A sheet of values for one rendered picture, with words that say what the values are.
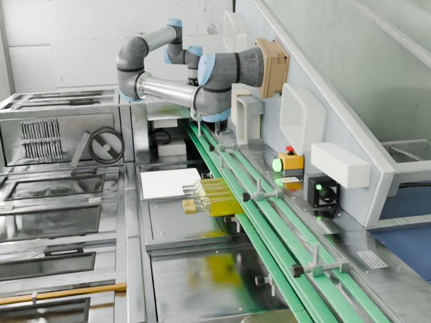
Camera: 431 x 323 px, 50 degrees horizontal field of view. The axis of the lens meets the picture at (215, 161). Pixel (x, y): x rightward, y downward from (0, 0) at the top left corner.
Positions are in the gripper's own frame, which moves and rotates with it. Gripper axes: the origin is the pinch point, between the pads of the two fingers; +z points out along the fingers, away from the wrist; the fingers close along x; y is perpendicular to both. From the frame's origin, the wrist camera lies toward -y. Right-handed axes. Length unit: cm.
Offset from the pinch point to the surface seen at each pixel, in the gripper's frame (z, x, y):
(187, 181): 33.1, -10.1, -2.2
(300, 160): -9, -89, 29
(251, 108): -13.8, -38.7, 22.5
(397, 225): -7, -132, 41
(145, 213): 31, -48, -25
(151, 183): 34.1, -8.6, -21.2
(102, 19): -21, 317, -64
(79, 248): 34, -69, -51
